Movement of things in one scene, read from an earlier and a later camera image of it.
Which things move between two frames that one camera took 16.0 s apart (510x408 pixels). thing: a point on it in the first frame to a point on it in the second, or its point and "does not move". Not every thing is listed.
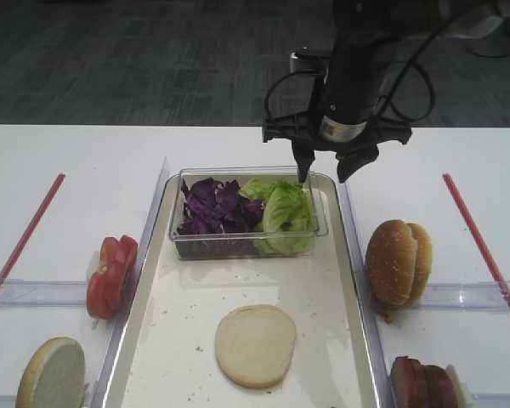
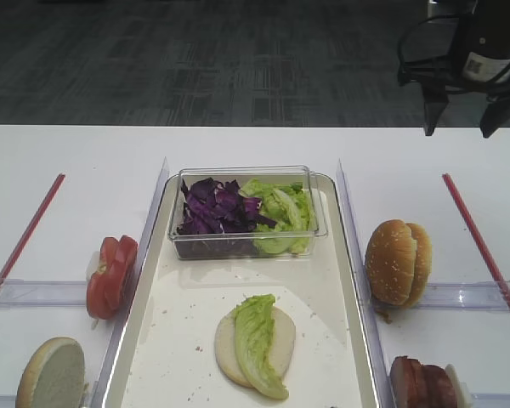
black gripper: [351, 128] to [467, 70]
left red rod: [25, 241] does not move
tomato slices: [108, 286] does not move
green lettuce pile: [286, 227] does not move
